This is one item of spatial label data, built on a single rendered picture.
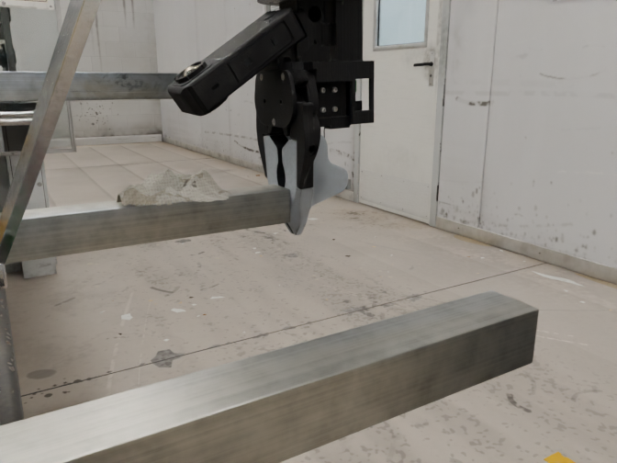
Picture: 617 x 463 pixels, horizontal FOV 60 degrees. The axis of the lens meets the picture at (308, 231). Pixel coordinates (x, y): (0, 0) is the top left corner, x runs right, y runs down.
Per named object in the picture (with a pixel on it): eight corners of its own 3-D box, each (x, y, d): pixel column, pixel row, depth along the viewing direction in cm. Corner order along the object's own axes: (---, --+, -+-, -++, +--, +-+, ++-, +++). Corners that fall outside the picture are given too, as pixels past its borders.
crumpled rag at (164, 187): (210, 185, 48) (209, 159, 47) (242, 198, 42) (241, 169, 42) (107, 195, 43) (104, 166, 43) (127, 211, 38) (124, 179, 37)
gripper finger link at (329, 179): (356, 232, 49) (355, 130, 47) (300, 244, 46) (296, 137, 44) (338, 225, 52) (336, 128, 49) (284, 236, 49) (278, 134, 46)
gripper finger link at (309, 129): (322, 189, 45) (319, 80, 42) (307, 192, 44) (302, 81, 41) (295, 181, 49) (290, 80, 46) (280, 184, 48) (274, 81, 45)
